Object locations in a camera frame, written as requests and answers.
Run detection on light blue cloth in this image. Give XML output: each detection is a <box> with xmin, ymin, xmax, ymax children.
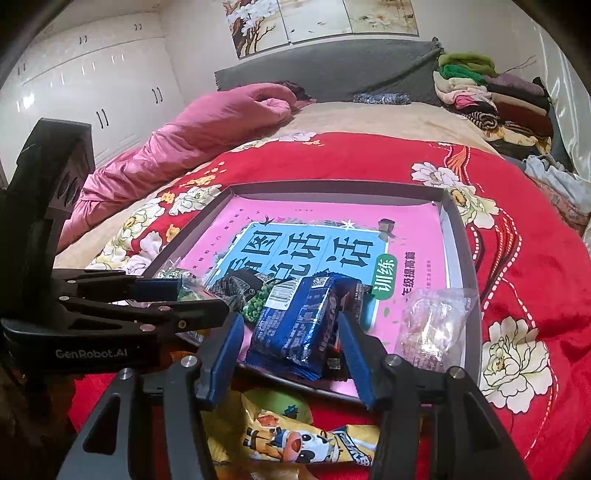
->
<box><xmin>524</xmin><ymin>154</ymin><xmax>588</xmax><ymax>214</ymax></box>

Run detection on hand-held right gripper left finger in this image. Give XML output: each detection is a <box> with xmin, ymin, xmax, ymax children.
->
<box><xmin>55</xmin><ymin>313</ymin><xmax>245</xmax><ymax>480</ymax></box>

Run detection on beige bed sheet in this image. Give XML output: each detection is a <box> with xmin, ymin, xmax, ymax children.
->
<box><xmin>55</xmin><ymin>99</ymin><xmax>509</xmax><ymax>269</ymax></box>

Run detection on pink and blue book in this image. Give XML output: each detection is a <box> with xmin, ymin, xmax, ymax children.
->
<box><xmin>178</xmin><ymin>194</ymin><xmax>447</xmax><ymax>366</ymax></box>

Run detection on yellow cartoon cow snack packet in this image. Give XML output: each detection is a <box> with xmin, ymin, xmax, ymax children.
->
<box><xmin>240</xmin><ymin>411</ymin><xmax>382</xmax><ymax>468</ymax></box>

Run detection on clear candy bag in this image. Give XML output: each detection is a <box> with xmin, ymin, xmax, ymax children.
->
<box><xmin>394</xmin><ymin>287</ymin><xmax>479</xmax><ymax>376</ymax></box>

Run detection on white satin curtain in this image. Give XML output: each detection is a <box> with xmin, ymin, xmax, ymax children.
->
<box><xmin>531</xmin><ymin>18</ymin><xmax>591</xmax><ymax>177</ymax></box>

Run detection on grey headboard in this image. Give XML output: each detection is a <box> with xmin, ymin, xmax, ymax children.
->
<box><xmin>215</xmin><ymin>37</ymin><xmax>446</xmax><ymax>108</ymax></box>

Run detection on white wardrobe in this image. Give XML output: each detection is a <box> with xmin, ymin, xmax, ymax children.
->
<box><xmin>0</xmin><ymin>9</ymin><xmax>186</xmax><ymax>186</ymax></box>

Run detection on grey patterned pillow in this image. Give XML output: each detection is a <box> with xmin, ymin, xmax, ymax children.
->
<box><xmin>353</xmin><ymin>91</ymin><xmax>413</xmax><ymax>108</ymax></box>

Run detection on stack of folded clothes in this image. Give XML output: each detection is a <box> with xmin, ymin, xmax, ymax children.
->
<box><xmin>431</xmin><ymin>52</ymin><xmax>556</xmax><ymax>154</ymax></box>

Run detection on black green pea packet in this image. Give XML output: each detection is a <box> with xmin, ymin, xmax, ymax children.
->
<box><xmin>205</xmin><ymin>270</ymin><xmax>279</xmax><ymax>325</ymax></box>

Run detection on dark red cloth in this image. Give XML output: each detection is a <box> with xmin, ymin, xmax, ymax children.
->
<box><xmin>276</xmin><ymin>80</ymin><xmax>315</xmax><ymax>103</ymax></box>

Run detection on grey cardboard box tray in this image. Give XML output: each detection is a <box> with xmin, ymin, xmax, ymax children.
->
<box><xmin>145</xmin><ymin>181</ymin><xmax>484</xmax><ymax>410</ymax></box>

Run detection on blue cookie packet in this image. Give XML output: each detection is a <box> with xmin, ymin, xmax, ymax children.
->
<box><xmin>245</xmin><ymin>272</ymin><xmax>359</xmax><ymax>382</ymax></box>

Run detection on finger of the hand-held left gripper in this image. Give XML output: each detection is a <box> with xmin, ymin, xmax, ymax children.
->
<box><xmin>51</xmin><ymin>270</ymin><xmax>186</xmax><ymax>302</ymax></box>
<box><xmin>58</xmin><ymin>298</ymin><xmax>230</xmax><ymax>342</ymax></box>

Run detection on yellow-green snack packet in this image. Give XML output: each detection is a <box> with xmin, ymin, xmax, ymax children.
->
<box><xmin>198</xmin><ymin>388</ymin><xmax>315</xmax><ymax>480</ymax></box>

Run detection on red floral blanket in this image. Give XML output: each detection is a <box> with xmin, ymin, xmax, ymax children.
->
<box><xmin>60</xmin><ymin>131</ymin><xmax>591</xmax><ymax>480</ymax></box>

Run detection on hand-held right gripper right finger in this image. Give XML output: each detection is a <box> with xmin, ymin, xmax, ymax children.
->
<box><xmin>337</xmin><ymin>311</ymin><xmax>533</xmax><ymax>480</ymax></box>

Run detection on brown chocolate bar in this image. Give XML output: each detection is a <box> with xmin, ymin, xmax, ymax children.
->
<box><xmin>323</xmin><ymin>281</ymin><xmax>376</xmax><ymax>383</ymax></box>

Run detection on floral wall painting panel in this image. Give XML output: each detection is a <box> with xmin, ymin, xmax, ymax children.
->
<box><xmin>344</xmin><ymin>0</ymin><xmax>419</xmax><ymax>38</ymax></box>
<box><xmin>278</xmin><ymin>0</ymin><xmax>352</xmax><ymax>45</ymax></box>
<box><xmin>222</xmin><ymin>0</ymin><xmax>286</xmax><ymax>59</ymax></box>

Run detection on small clear candy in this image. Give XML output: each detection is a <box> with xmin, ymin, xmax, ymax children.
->
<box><xmin>156</xmin><ymin>267</ymin><xmax>207</xmax><ymax>304</ymax></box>

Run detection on pink quilt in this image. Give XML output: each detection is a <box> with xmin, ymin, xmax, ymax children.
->
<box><xmin>58</xmin><ymin>83</ymin><xmax>302</xmax><ymax>253</ymax></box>

